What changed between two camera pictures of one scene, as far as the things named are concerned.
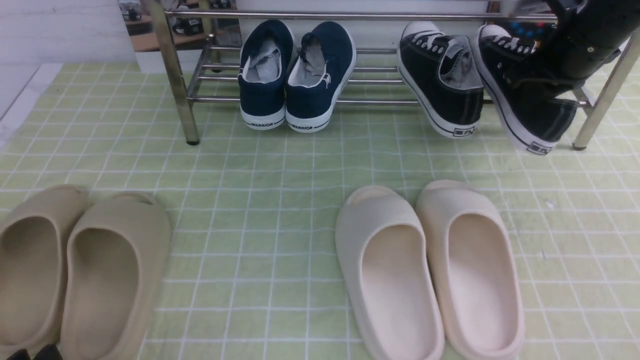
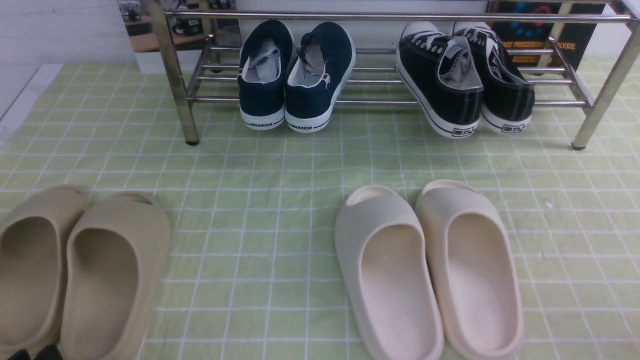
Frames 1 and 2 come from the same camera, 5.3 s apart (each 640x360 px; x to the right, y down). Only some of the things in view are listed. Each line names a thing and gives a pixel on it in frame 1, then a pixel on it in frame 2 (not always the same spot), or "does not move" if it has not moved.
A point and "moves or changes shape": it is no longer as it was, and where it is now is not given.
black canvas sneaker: [440, 75] does not move
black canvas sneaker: [537, 121] moves or changes shape
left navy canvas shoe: [266, 54] does not move
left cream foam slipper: [386, 269] does not move
